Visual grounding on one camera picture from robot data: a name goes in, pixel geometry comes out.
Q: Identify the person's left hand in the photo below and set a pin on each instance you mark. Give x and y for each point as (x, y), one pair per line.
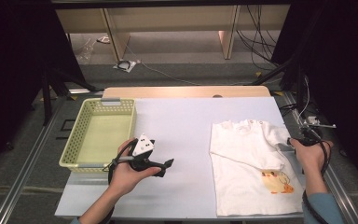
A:
(127, 180)

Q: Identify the black metal stand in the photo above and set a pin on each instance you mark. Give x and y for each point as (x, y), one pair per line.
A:
(301, 93)
(46, 102)

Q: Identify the white power adapter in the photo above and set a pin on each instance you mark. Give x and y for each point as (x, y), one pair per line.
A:
(312, 119)

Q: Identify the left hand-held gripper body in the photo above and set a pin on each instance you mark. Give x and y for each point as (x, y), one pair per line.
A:
(143, 145)

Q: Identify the pale green plastic basket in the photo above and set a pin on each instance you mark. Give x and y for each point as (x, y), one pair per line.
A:
(74, 146)

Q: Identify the black curtain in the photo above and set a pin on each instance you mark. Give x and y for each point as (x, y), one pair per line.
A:
(348, 62)
(6, 62)

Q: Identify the small white object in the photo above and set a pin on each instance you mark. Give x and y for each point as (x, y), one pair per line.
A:
(103, 39)

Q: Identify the clear plastic bag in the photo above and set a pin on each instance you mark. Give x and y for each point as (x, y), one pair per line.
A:
(85, 51)

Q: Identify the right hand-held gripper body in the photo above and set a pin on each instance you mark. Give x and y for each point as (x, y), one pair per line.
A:
(310, 137)

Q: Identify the person's right hand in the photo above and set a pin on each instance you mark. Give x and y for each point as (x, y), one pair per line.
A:
(310, 157)

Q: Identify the aluminium floor rail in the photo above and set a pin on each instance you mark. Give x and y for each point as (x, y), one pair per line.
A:
(29, 165)
(293, 104)

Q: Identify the white t-shirt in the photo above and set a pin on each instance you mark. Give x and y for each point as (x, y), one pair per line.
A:
(245, 193)

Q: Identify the light wooden table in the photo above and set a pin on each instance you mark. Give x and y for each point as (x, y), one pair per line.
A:
(167, 92)

